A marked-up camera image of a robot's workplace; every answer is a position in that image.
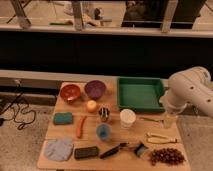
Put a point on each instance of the bunch of dark grapes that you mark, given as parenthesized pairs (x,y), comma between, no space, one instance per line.
(170,156)

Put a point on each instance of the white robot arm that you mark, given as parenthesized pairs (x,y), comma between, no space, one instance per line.
(190,86)

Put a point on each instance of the yellow round fruit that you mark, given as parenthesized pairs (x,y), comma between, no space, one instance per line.
(91,106)

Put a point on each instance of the green plastic tray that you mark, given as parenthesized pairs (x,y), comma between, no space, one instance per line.
(141,94)

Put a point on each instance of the small black brush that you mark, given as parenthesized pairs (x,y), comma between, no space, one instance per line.
(140,150)

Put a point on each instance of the white paper cup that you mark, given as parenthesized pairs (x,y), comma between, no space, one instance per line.
(127,118)

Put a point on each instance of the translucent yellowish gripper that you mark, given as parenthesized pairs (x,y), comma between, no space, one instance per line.
(169,120)

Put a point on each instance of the blue grey cloth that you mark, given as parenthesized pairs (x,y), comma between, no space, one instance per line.
(58,149)

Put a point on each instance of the red bowl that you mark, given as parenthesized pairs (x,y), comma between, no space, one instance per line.
(70,92)

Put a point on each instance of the teal sponge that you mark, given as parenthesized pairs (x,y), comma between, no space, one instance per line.
(63,118)

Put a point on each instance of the blue plastic cup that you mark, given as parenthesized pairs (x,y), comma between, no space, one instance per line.
(103,131)

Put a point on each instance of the purple bowl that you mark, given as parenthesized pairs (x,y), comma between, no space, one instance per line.
(95,89)

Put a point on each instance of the wooden board table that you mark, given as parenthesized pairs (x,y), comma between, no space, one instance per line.
(123,161)

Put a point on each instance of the yellow banana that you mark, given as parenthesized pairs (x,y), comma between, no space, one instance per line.
(156,138)

